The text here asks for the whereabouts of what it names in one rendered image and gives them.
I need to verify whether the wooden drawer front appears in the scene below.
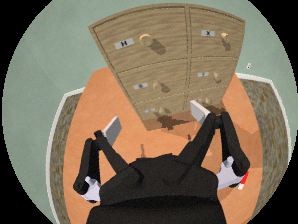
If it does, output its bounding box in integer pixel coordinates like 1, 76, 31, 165
134, 92, 185, 120
117, 58, 187, 102
185, 85, 227, 110
94, 7, 187, 71
188, 56, 237, 90
189, 7, 244, 55

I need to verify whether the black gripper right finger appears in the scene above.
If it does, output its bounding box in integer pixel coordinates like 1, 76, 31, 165
162, 100, 250, 190

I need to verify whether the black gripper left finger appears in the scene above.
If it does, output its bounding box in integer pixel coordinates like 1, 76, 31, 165
73, 116, 143, 204

